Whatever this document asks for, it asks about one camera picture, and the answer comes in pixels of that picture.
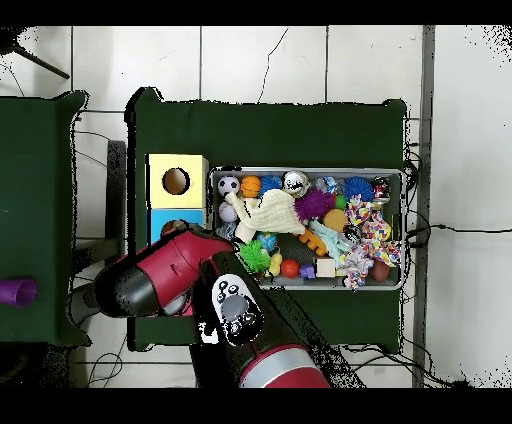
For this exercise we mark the clear mesh bin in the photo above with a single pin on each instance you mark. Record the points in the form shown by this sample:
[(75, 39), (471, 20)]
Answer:
[(320, 285)]

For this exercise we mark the wooden box with three holes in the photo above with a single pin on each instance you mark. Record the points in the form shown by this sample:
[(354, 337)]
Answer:
[(156, 184)]

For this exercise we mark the black tripod leg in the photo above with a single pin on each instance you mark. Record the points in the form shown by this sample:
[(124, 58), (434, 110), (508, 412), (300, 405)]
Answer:
[(40, 62)]

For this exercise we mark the small red ball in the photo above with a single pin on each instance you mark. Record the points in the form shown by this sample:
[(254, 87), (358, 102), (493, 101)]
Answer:
[(290, 269)]

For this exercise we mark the plain wooden cube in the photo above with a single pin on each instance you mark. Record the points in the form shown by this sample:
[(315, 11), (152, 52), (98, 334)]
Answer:
[(325, 268)]

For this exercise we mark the small orange basketball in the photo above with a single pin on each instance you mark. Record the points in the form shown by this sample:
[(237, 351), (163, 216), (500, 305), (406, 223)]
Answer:
[(250, 186)]

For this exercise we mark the green cloth side table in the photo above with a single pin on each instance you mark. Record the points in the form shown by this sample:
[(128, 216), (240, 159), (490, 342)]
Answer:
[(40, 160)]

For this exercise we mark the purple spiky ball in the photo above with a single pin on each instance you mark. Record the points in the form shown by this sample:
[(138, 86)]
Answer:
[(314, 204)]

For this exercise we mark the cream knitted cloth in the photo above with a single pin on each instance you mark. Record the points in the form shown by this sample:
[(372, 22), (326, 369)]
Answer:
[(272, 214)]

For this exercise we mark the purple plastic cup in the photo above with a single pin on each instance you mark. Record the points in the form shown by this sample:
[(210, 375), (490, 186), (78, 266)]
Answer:
[(16, 293)]

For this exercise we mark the colourful patterned cloth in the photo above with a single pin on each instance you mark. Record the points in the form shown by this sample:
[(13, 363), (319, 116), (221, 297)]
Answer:
[(368, 232)]

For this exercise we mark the orange foam ball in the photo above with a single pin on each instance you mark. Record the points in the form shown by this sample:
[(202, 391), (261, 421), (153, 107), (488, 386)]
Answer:
[(334, 220)]

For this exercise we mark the green fuzzy toy with eyes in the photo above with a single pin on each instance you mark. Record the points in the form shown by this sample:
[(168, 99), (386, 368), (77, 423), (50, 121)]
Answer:
[(254, 256)]

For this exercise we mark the yellow ball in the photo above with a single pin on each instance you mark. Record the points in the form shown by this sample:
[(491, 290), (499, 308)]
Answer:
[(386, 230)]

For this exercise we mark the blue spiky ball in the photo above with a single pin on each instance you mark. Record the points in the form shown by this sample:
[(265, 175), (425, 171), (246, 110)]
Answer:
[(358, 189)]

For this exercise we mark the small soccer ball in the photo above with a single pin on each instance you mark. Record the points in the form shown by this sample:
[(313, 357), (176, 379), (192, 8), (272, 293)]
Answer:
[(228, 186)]

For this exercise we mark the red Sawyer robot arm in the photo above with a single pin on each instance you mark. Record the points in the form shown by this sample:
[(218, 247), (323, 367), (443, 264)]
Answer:
[(168, 268)]

